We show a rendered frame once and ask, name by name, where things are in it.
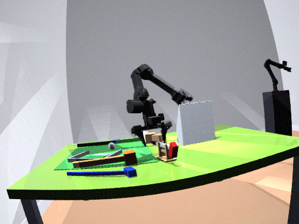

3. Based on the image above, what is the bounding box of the white golf ball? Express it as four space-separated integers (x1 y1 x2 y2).
108 142 115 149

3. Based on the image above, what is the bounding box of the large green mat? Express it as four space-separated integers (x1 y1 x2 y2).
54 141 158 171

